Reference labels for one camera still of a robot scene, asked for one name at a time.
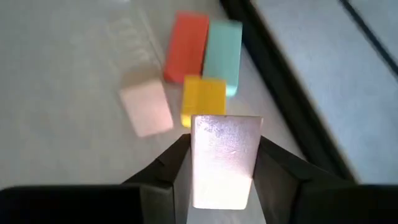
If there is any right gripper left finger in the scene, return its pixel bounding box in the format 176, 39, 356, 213
123, 134, 192, 224

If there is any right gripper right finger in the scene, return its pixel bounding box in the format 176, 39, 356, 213
253, 136, 358, 224

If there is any pale wooden block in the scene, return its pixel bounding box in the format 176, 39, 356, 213
190, 114, 264, 210

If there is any pale pink block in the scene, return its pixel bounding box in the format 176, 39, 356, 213
119, 78, 174, 138

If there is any yellow block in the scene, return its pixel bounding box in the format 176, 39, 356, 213
180, 75, 227, 129

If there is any red-orange long block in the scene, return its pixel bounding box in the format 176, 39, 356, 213
164, 11, 210, 85

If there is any teal long block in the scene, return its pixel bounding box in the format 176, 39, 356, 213
202, 20, 243, 98

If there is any black floor tape strip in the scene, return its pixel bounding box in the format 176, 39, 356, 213
338, 0, 398, 77

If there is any black aluminium table frame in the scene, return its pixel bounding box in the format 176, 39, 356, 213
219, 0, 358, 183

